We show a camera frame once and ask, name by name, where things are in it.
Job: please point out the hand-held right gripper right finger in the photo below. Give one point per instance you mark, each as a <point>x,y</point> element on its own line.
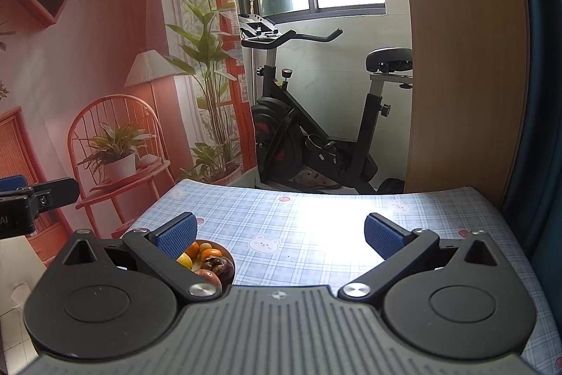
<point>386,236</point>

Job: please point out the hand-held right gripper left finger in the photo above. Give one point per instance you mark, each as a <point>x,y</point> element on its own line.
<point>178,236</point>

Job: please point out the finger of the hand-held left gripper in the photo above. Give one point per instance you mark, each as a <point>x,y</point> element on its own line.
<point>59,190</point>
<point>13,183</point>

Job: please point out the mandarin orange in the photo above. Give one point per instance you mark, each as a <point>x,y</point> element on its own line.
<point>210,254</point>
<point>193,250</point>

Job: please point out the yellow lemon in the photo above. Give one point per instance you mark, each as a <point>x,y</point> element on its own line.
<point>184,260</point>

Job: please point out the red apple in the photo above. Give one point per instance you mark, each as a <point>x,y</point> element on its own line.
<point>206,276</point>

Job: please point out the beige bowl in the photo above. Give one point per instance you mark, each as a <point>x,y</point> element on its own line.
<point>228,253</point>

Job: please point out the purple mangosteen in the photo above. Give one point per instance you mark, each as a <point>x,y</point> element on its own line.
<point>221,269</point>

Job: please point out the blue plaid tablecloth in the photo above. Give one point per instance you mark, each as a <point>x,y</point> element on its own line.
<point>329,217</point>

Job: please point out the black exercise bike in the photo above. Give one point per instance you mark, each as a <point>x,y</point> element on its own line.
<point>281,129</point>

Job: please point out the wooden panel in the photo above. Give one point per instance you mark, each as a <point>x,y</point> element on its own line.
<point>461,50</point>

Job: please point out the metal pole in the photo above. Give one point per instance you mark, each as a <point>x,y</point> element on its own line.
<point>252,6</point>

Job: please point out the wall poster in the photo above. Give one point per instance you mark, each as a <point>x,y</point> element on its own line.
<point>88,50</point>

